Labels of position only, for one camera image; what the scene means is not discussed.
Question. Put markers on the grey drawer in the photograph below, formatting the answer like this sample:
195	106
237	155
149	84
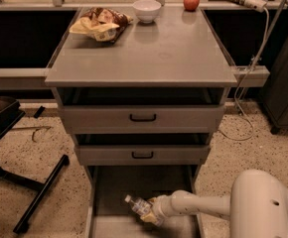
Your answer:
109	216
141	119
141	155

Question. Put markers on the middle grey drawer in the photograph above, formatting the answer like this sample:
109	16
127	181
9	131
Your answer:
141	155

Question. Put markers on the grey drawer cabinet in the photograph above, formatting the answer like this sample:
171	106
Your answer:
174	61

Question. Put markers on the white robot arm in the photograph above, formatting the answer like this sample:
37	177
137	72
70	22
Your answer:
257	206

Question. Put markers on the brown yellow chip bag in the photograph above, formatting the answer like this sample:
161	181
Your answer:
101	24

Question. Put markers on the bottom grey drawer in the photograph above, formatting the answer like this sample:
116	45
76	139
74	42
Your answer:
109	216

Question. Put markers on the blue plastic bottle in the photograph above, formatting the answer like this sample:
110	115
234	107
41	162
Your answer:
138	205

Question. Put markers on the dark grey cabinet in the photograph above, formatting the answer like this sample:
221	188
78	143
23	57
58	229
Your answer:
274	95

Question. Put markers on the white ceramic bowl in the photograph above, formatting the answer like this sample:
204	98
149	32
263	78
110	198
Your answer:
146	10

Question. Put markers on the top grey drawer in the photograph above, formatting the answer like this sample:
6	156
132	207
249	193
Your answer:
141	119

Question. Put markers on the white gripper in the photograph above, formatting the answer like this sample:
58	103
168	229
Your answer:
159	206

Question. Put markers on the red apple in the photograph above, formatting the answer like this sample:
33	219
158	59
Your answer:
191	5

